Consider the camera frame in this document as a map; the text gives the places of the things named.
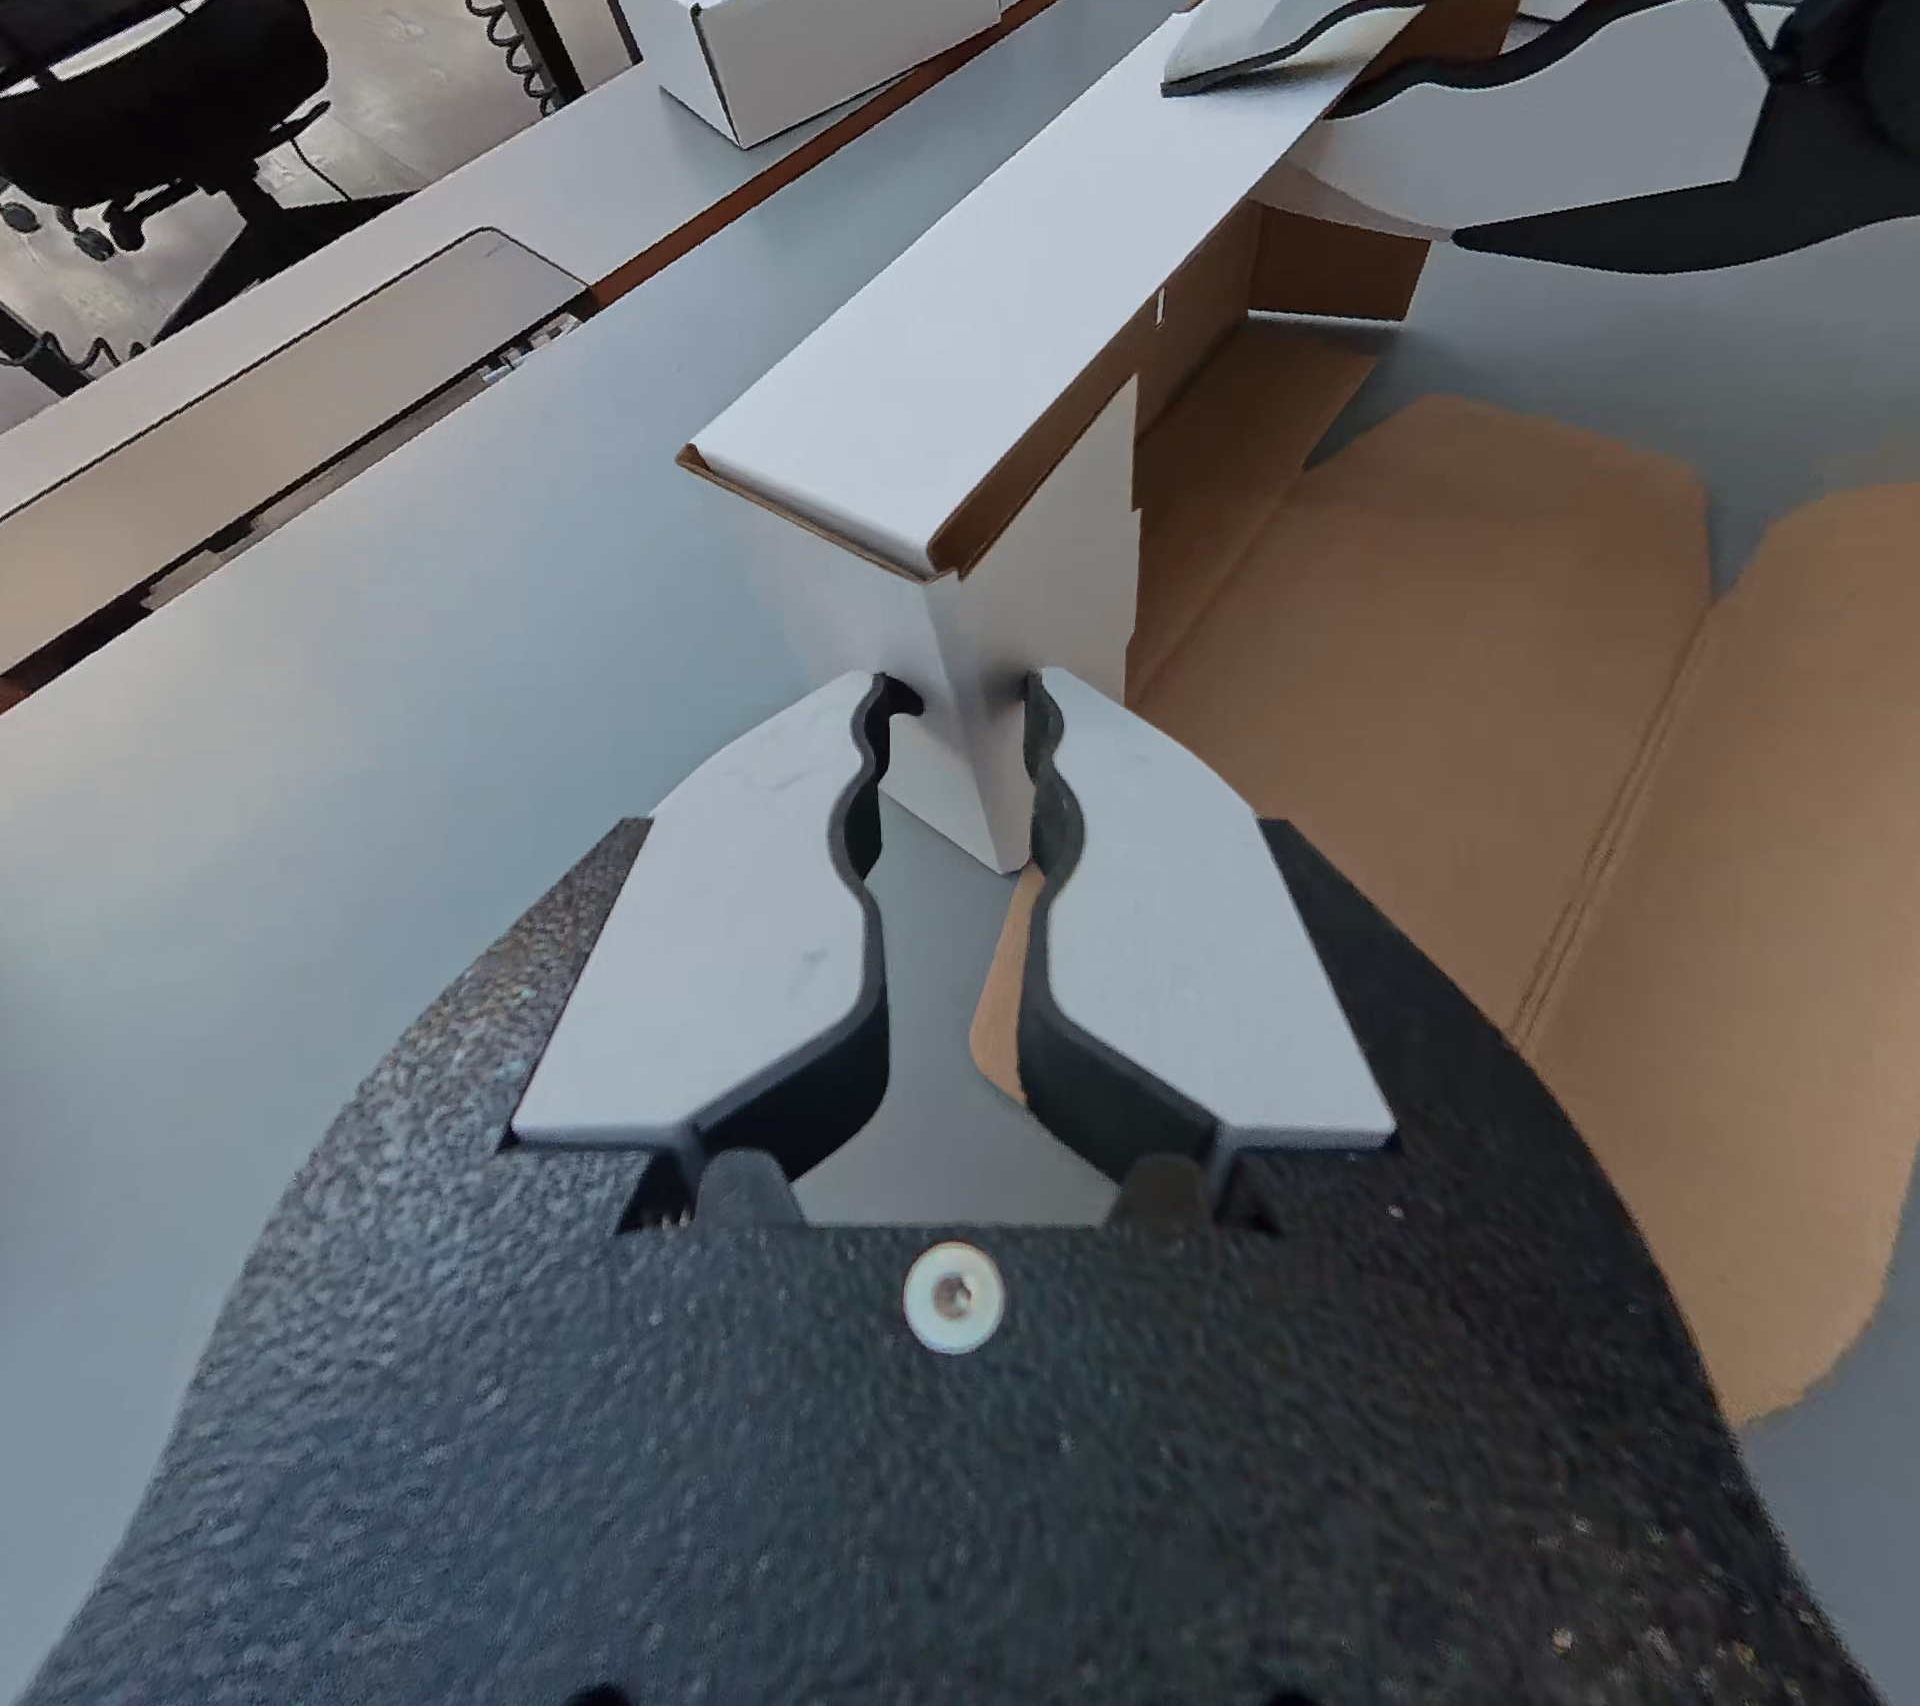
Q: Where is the white and brown cardboard box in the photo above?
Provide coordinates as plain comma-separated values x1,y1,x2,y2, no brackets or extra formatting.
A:
676,0,1920,1430

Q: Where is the grey desk cable flap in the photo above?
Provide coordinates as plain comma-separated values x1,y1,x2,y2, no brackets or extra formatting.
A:
0,224,594,672

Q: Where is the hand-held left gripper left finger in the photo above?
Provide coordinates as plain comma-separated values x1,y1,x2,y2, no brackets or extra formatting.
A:
507,669,927,1182

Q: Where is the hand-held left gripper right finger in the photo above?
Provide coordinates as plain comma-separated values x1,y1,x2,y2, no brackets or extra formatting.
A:
1018,668,1399,1198

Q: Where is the black office chair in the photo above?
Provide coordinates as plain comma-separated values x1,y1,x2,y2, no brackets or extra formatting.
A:
0,0,332,253

